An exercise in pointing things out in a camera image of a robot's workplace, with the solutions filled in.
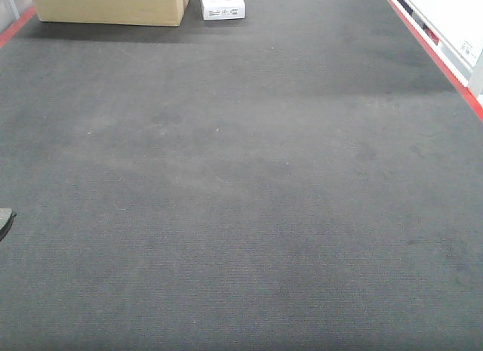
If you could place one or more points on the cardboard box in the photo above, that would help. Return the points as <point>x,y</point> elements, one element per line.
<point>123,12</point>

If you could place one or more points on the white small box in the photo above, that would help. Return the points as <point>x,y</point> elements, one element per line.
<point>223,9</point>

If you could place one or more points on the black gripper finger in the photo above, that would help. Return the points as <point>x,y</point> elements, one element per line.
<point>7,216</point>

